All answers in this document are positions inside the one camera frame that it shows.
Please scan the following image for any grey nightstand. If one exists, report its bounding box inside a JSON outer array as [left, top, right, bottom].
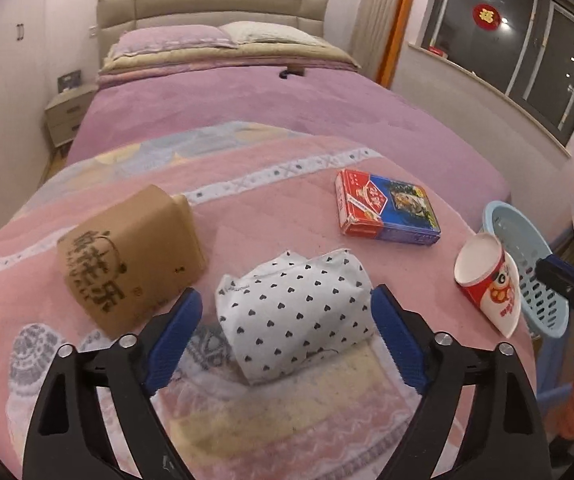
[[44, 82, 98, 153]]

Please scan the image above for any beige and orange curtain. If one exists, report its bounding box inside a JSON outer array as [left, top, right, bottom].
[[349, 0, 420, 93]]

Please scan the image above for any brown paper packet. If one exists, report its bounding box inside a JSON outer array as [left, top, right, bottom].
[[57, 184, 209, 339]]

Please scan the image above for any purple pillow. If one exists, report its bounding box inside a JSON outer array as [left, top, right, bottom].
[[112, 25, 240, 58]]

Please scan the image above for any dark framed window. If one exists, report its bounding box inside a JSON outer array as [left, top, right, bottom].
[[419, 0, 574, 148]]

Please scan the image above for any beige padded headboard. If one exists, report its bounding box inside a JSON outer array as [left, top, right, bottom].
[[96, 0, 329, 68]]

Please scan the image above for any white heart print tissue pack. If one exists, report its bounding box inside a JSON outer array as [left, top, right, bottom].
[[215, 247, 374, 386]]

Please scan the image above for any small picture frame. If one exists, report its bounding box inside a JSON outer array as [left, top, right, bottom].
[[57, 69, 84, 93]]

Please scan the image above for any red and blue card box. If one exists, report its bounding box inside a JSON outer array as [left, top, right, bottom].
[[335, 169, 441, 246]]

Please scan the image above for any light blue plastic basket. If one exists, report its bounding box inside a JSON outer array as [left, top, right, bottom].
[[482, 201, 570, 338]]

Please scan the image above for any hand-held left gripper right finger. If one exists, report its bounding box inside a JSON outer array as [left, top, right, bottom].
[[371, 284, 550, 480]]

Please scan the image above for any folded beige quilt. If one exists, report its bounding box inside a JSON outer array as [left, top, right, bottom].
[[98, 40, 363, 86]]

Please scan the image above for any pale green pillow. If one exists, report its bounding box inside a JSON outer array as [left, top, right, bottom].
[[218, 21, 325, 46]]

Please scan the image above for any round red window sticker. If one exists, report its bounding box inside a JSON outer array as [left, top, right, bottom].
[[473, 3, 499, 31]]

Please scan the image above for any red panda paper cup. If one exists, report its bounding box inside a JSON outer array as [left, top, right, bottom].
[[454, 232, 521, 339]]

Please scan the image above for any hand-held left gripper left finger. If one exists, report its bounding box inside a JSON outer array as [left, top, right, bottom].
[[23, 287, 204, 480]]

